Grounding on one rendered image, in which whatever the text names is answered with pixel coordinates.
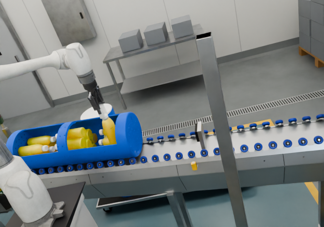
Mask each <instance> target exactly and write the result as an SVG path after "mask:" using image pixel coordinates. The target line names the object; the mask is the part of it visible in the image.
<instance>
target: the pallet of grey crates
mask: <svg viewBox="0 0 324 227"><path fill-rule="evenodd" d="M298 14H299V15H298V20H299V55H301V56H304V55H308V54H310V55H311V56H313V57H314V58H315V66H316V67H318V68H319V67H324V0H298Z"/></svg>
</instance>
